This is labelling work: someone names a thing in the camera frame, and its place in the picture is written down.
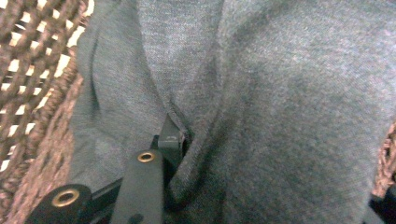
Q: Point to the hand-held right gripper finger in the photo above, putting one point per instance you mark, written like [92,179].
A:
[171,140]

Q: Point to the brown woven basket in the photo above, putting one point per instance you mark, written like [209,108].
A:
[46,161]

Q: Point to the dark grey garment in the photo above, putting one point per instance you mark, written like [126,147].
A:
[280,93]

